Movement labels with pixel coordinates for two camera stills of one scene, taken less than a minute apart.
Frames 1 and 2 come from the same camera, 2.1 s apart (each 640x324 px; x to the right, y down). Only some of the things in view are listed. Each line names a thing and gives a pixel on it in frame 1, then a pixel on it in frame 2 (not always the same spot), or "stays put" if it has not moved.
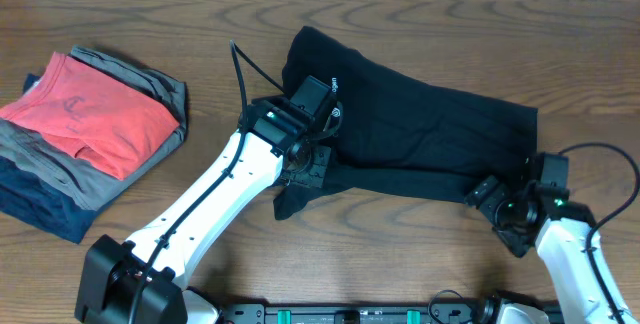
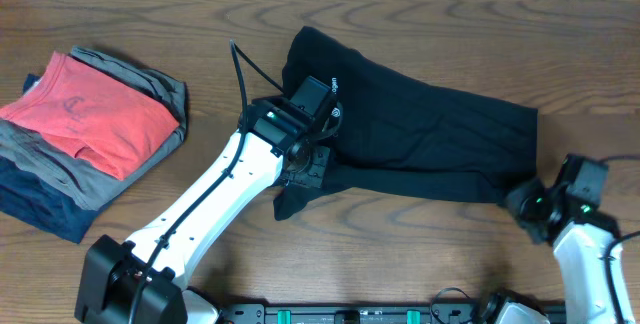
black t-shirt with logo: (399, 137) stays put
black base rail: (353, 312) stays put
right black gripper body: (500, 209) -> (526, 204)
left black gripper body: (309, 167) stays put
